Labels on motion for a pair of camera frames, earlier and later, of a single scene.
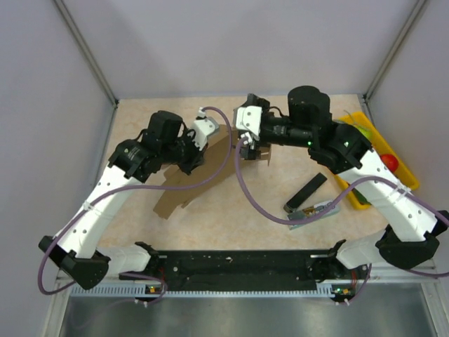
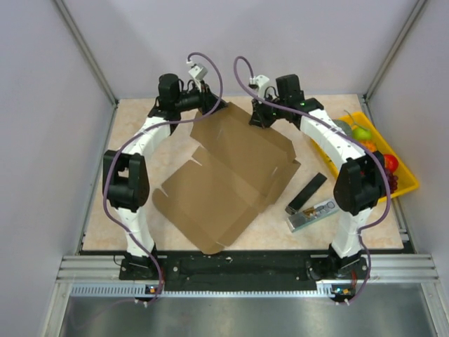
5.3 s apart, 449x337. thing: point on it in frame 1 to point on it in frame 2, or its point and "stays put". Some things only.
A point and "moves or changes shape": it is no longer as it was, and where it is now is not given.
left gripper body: (186, 153) to (204, 104)
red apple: (391, 161) stays put
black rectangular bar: (304, 193) stays put
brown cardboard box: (180, 186) moves or changes shape
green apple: (365, 132) stays put
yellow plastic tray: (381, 148) stays put
